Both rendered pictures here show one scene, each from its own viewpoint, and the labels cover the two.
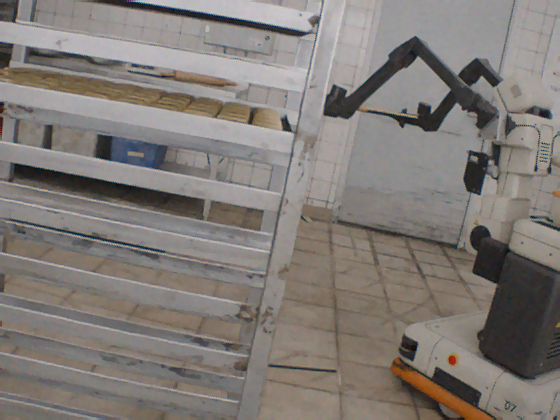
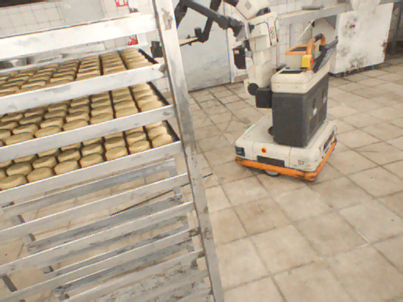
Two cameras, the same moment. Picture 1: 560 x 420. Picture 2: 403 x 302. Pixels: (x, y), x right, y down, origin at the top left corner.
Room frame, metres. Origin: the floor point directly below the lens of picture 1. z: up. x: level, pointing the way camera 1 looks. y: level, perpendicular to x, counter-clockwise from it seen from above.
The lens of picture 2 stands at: (0.35, 0.06, 1.35)
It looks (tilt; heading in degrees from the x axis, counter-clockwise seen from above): 28 degrees down; 351
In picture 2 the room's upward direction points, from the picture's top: 10 degrees counter-clockwise
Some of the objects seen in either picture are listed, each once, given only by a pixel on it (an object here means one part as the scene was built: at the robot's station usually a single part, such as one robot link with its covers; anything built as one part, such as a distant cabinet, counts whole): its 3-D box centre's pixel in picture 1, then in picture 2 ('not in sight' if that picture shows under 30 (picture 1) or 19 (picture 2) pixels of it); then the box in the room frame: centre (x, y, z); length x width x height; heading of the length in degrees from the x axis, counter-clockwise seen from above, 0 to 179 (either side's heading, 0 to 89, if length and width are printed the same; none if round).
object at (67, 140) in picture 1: (82, 134); not in sight; (4.48, 1.53, 0.36); 0.47 x 0.38 x 0.26; 0
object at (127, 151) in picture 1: (139, 145); not in sight; (4.48, 1.08, 0.36); 0.47 x 0.38 x 0.26; 1
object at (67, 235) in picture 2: (117, 290); (109, 221); (1.33, 0.32, 0.60); 0.64 x 0.03 x 0.03; 94
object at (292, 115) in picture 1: (147, 91); not in sight; (1.33, 0.32, 1.05); 0.64 x 0.03 x 0.03; 94
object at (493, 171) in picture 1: (495, 168); (248, 50); (2.53, -0.81, 0.93); 0.28 x 0.16 x 0.22; 130
